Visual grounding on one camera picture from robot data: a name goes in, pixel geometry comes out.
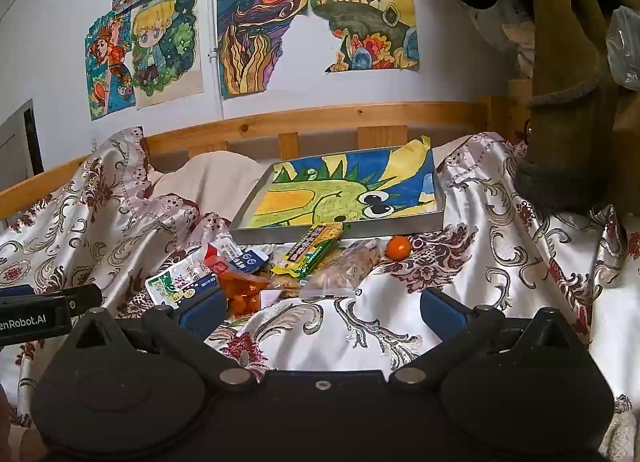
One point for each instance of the swirl sea wall drawing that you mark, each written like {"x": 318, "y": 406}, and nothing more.
{"x": 255, "y": 26}

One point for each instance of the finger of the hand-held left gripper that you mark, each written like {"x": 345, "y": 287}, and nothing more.
{"x": 85, "y": 299}
{"x": 15, "y": 290}

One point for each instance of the white green snack packet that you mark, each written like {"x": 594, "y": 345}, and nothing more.
{"x": 167, "y": 284}

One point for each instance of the grey metal tray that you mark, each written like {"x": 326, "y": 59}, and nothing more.
{"x": 345, "y": 234}

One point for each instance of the blue white snack packet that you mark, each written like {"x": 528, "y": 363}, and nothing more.
{"x": 250, "y": 258}

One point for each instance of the tangerine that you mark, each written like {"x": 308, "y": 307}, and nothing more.
{"x": 398, "y": 247}

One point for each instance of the clear bag of yellow crackers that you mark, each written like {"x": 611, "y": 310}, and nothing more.
{"x": 345, "y": 267}

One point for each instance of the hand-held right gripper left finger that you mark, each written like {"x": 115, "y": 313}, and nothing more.
{"x": 202, "y": 313}

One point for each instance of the clear plastic bag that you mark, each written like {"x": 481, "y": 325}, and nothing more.
{"x": 625, "y": 46}

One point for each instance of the wooden bed headboard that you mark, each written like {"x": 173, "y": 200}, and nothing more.
{"x": 320, "y": 119}

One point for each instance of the floral satin blanket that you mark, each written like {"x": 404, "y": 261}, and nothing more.
{"x": 500, "y": 262}

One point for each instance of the small red white packet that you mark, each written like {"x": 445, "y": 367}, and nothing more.
{"x": 220, "y": 262}

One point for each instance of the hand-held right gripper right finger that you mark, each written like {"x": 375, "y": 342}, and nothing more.
{"x": 441, "y": 311}

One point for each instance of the blond child wall drawing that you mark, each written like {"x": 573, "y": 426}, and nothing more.
{"x": 160, "y": 46}

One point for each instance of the white wall pipe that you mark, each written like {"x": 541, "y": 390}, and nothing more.
{"x": 216, "y": 56}

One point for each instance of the landscape wall drawing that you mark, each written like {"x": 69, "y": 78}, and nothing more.
{"x": 365, "y": 11}

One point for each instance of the orange jelly bag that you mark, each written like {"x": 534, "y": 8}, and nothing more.
{"x": 245, "y": 292}

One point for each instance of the yellow green cracker packet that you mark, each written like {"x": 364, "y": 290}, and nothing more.
{"x": 312, "y": 249}

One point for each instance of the mustard coat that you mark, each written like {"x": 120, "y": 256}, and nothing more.
{"x": 565, "y": 66}

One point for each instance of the blue mermaid wall drawing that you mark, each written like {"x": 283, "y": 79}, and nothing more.
{"x": 105, "y": 71}

